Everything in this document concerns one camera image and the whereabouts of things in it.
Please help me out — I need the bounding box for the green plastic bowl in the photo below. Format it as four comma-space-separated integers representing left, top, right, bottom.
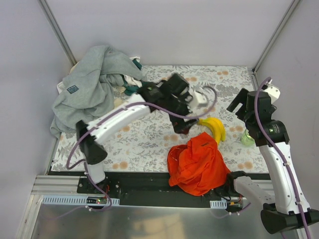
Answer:
240, 129, 255, 147

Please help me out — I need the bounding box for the orange cloth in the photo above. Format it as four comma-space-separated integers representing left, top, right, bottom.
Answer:
167, 132, 230, 196

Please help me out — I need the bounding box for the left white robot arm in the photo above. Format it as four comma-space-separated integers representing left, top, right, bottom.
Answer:
76, 73, 207, 184

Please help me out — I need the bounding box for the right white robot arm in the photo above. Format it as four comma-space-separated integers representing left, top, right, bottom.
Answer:
225, 89, 319, 239

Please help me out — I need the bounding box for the teal cloth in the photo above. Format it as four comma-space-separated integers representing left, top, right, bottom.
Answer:
123, 56, 144, 96

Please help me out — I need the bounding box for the beige cloth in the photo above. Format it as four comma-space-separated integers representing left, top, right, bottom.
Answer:
113, 86, 126, 108

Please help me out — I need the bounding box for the yellow banana bunch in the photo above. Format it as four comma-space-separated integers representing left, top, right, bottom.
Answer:
197, 118, 226, 145

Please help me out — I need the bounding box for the floral patterned table mat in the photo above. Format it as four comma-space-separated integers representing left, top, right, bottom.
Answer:
51, 65, 268, 173

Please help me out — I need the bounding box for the grey hoodie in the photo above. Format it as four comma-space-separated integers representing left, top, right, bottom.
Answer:
50, 45, 147, 137

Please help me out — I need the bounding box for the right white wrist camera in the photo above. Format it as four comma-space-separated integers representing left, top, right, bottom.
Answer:
262, 84, 281, 104

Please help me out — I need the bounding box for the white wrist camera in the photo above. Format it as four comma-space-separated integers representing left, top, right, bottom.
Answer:
188, 90, 208, 109
262, 84, 281, 104

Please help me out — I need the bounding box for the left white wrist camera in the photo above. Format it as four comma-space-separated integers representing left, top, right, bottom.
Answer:
188, 90, 208, 109

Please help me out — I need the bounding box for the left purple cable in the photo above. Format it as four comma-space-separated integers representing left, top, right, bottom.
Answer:
67, 86, 217, 197

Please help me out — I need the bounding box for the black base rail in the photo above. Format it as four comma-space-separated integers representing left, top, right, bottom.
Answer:
76, 170, 272, 207

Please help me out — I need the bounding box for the right aluminium frame post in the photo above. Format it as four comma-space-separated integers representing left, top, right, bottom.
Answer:
252, 0, 302, 76

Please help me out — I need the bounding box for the aluminium frame post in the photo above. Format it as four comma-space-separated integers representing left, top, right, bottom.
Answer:
252, 0, 302, 76
38, 0, 77, 66

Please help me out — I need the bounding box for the left aluminium frame post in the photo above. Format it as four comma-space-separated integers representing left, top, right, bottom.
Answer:
38, 0, 77, 66

